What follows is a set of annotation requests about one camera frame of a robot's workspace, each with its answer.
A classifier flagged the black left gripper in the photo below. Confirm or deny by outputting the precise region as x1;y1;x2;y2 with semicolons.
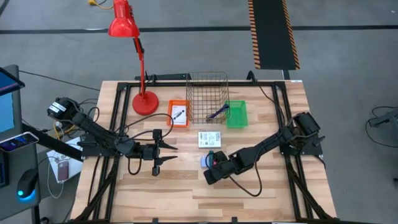
136;129;178;177

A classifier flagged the metal wire basket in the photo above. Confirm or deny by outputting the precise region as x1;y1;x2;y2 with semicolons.
185;71;231;125

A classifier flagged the blue-screen computer monitor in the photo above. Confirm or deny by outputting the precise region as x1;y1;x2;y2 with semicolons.
0;64;25;141

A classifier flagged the yellow cable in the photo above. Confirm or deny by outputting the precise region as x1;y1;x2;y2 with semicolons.
53;120;76;141
88;0;114;10

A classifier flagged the black orange-striped floor mat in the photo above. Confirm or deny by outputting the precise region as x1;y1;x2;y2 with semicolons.
248;0;301;71

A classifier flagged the thin white cable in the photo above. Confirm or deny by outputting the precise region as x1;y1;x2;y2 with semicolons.
46;155;65;200

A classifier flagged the white box with label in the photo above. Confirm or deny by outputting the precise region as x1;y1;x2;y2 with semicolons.
198;131;222;149

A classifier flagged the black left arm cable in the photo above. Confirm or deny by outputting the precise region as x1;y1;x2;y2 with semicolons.
114;112;175;175

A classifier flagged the grey side desk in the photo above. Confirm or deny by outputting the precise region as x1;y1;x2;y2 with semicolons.
0;136;43;220

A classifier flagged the smartphone with lit screen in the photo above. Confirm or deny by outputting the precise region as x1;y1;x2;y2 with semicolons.
0;131;40;153

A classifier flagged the maroon power bank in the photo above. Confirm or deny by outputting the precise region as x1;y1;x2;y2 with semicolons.
57;160;70;182

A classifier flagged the white box with cable picture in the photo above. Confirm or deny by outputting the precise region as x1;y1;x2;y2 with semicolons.
170;105;188;126

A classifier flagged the black computer mouse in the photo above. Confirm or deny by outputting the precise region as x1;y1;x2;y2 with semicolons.
16;167;40;202

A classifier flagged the black diagonal support bar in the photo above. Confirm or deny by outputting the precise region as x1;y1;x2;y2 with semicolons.
21;123;84;162

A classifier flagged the black right arm base cable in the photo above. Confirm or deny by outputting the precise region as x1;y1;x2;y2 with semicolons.
257;83;285;125

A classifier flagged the thin black floor cable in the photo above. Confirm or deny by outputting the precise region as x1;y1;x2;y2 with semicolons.
18;70;101;91

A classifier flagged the white paper sheet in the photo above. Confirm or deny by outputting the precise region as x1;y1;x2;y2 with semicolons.
46;136;85;184

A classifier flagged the black aluminium table frame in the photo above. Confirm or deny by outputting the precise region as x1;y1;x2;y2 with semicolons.
72;72;338;223

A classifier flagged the red desk lamp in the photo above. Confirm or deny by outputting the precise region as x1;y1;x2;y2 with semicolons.
108;0;160;116

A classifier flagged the orange plastic basket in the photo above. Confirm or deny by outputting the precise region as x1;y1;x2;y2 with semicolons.
167;99;191;128

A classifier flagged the purple braided cable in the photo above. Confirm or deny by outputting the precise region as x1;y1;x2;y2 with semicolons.
206;104;230;120

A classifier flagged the green plastic basket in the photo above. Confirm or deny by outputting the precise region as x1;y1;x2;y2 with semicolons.
224;100;249;129

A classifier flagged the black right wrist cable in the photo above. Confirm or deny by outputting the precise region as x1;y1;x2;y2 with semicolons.
229;161;264;198

